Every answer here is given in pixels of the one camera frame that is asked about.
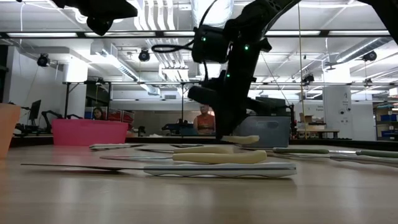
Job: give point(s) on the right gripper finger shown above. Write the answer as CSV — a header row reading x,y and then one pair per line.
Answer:
x,y
233,121

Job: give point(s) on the blue-patterned fork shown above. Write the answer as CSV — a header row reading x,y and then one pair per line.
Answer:
x,y
109,146
217,170

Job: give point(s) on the orange translucent plastic bin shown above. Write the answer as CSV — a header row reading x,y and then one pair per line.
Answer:
x,y
9,130

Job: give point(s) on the black background robot arm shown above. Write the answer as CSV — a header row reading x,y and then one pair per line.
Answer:
x,y
46,122

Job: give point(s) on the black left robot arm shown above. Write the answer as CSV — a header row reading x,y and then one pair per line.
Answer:
x,y
77,6

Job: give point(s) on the person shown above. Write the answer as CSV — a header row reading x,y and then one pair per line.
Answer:
x,y
99,113
205,123

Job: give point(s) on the grey translucent plastic bin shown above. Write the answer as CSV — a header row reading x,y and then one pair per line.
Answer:
x,y
273,133

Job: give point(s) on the white ceiling pipes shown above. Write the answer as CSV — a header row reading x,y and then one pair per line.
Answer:
x,y
161,18

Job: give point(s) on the black computer monitor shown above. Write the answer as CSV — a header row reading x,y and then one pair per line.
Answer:
x,y
276,107
35,110

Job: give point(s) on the blue storage bin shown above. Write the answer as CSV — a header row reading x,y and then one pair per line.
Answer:
x,y
188,132

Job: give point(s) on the black ceiling spotlight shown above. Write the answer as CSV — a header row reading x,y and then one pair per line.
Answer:
x,y
308,78
144,56
43,60
370,56

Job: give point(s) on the white square pillar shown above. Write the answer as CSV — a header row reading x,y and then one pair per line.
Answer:
x,y
337,124
76,71

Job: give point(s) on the cardboard box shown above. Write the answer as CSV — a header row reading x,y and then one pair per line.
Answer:
x,y
309,119

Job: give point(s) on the wooden background table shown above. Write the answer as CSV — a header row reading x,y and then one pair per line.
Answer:
x,y
317,131

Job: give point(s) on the red storage box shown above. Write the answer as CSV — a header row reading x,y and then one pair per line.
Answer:
x,y
127,117

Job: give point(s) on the reddish pink plastic bin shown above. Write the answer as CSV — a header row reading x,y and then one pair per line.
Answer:
x,y
90,132

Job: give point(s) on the blue-patterned knife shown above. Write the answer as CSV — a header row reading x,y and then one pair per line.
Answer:
x,y
363,160

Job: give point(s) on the storage shelf with blue bins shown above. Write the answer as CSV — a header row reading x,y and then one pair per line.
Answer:
x,y
388,117

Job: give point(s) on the black metal rig frame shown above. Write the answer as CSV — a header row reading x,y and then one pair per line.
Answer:
x,y
66,99

